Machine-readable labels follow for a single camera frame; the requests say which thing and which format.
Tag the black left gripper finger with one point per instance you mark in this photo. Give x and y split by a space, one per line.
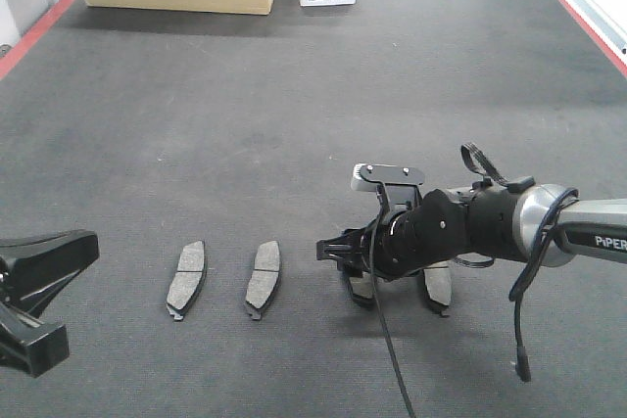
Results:
35 269

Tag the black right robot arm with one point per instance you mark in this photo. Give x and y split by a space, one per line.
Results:
538 225

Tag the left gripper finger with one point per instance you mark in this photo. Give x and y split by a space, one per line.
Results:
30 345

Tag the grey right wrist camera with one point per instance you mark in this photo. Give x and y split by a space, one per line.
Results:
366 176

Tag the grey brake pad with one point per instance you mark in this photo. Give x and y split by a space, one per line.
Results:
264 279
188 279
359 287
436 287

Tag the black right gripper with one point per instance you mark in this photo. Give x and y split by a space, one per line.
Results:
433 232

